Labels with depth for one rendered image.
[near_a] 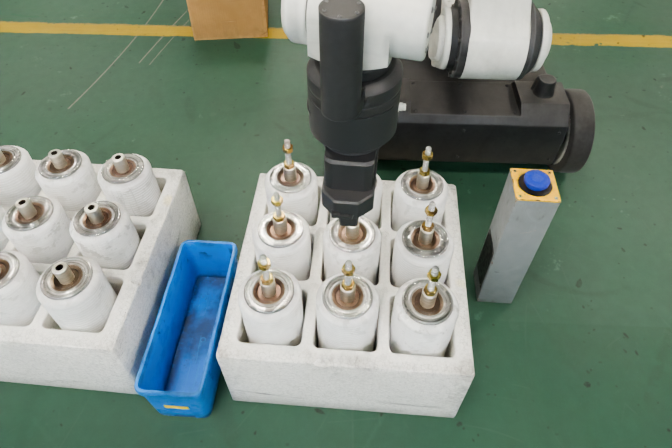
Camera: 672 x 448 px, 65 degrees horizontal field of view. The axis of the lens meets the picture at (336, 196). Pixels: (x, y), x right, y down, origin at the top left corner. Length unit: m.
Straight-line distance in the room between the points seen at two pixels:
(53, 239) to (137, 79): 0.80
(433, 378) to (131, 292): 0.50
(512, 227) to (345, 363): 0.36
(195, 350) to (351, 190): 0.61
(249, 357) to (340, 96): 0.51
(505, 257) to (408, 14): 0.65
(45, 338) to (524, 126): 1.00
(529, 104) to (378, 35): 0.84
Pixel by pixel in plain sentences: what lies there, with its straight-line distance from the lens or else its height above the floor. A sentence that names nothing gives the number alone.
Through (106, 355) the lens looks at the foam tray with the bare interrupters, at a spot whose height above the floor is 0.16.
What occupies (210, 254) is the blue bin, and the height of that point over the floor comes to 0.08.
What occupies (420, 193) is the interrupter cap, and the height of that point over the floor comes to 0.25.
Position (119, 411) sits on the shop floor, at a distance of 1.06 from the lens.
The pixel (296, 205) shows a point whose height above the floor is 0.23.
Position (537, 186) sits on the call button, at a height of 0.33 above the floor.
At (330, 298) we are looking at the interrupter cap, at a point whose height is 0.25.
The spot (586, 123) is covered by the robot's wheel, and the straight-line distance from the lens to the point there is 1.29.
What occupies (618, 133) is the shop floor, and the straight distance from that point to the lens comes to 1.60.
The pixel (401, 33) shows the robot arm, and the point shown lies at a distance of 0.43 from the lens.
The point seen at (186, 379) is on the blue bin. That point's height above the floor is 0.00.
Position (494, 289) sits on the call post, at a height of 0.05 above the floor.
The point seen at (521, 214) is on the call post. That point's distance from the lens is 0.90.
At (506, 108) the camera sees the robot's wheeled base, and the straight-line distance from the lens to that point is 1.25.
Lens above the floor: 0.93
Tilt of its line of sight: 48 degrees down
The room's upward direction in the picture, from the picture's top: straight up
